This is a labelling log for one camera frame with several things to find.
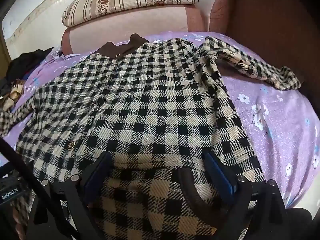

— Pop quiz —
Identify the black cable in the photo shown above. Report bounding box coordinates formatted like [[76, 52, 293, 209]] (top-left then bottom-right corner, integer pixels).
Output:
[[0, 137, 67, 224]]

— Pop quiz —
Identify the black garment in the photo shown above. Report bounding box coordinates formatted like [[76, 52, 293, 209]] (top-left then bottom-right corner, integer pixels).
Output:
[[5, 47, 54, 80]]

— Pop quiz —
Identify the white fabric strip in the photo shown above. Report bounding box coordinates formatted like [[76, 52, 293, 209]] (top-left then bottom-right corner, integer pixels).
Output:
[[60, 52, 81, 60]]

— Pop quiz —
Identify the pink sofa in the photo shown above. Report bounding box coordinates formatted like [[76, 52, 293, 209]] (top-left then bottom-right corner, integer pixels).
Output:
[[61, 0, 320, 110]]

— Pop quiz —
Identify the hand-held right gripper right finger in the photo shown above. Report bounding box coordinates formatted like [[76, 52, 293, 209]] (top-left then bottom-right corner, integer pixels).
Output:
[[202, 150, 290, 240]]

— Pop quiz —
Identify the purple floral bedsheet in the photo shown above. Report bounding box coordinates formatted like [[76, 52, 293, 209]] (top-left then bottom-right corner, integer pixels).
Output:
[[0, 31, 320, 210]]

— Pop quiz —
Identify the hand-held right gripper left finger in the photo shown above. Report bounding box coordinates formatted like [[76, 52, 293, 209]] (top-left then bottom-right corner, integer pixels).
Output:
[[34, 151, 113, 240]]

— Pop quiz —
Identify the black and beige checked coat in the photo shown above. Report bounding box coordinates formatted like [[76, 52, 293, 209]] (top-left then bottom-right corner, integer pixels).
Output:
[[0, 33, 302, 240]]

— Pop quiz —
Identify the striped floral pillow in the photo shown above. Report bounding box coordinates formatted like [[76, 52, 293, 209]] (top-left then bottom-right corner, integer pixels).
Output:
[[62, 0, 201, 27]]

